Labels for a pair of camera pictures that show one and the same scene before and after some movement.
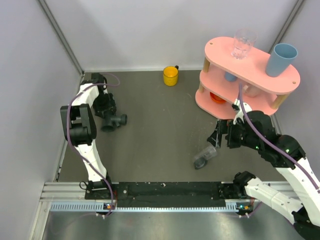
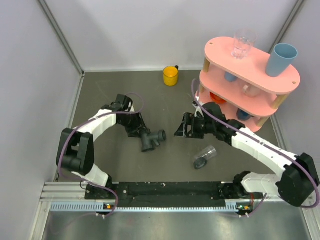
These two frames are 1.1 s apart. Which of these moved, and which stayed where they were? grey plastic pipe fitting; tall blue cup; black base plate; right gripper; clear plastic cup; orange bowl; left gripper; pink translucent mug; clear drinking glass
Moved: grey plastic pipe fitting; right gripper; left gripper
Stayed: pink translucent mug; orange bowl; tall blue cup; black base plate; clear drinking glass; clear plastic cup
